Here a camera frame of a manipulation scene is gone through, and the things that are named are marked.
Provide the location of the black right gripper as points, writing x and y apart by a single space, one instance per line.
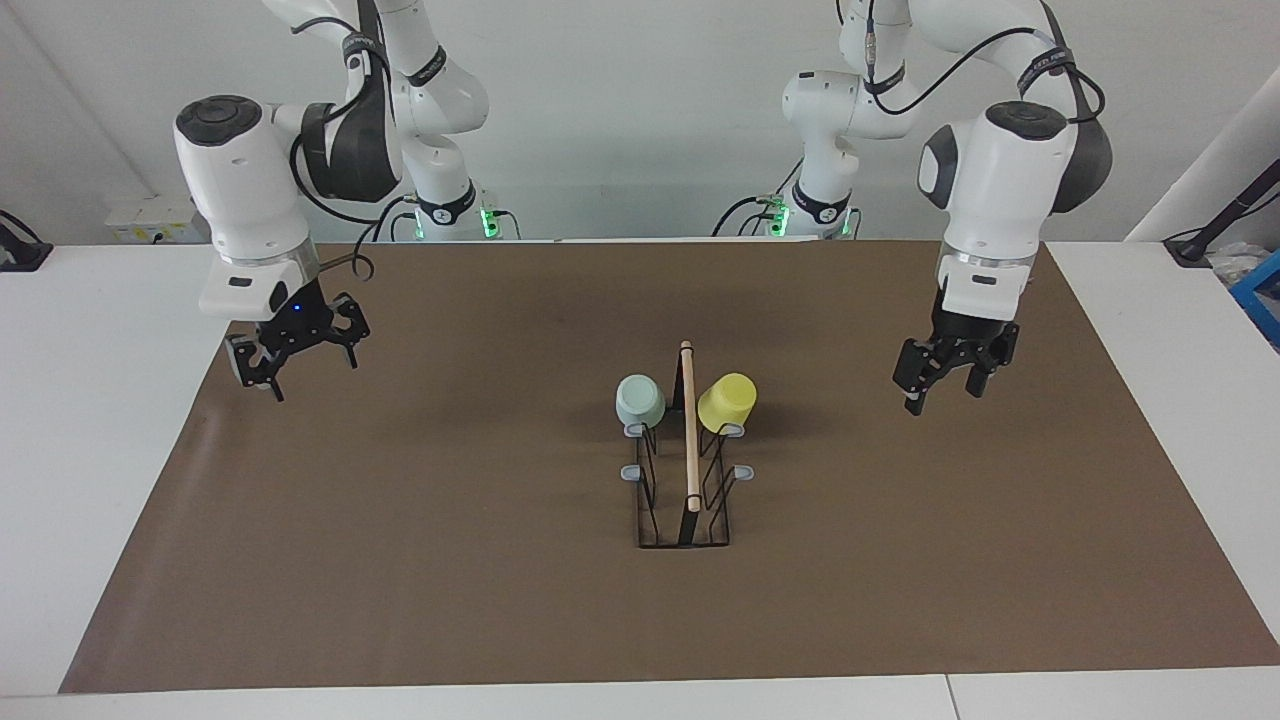
295 325

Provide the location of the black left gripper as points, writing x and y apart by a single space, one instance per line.
970 330

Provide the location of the yellow plastic cup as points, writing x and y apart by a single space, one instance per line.
727 400

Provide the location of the pale green plastic cup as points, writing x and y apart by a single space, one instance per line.
640 400

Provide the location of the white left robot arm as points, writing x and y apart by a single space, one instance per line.
1010 170

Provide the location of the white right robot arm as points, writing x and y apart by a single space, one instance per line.
240 190

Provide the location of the white power strip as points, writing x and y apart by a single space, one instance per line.
160 218

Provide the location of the green lit base connector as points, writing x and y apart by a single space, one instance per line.
495 222
775 215

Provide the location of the clear plastic bag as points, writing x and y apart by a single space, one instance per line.
1232 265

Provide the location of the black slanted stand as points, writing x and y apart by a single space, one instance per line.
1215 225

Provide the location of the blue box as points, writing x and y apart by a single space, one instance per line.
1262 300

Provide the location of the white slanted pole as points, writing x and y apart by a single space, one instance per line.
1210 170

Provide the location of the brown table mat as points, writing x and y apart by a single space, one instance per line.
500 600

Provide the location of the black clamp mount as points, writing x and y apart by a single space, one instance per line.
20 250

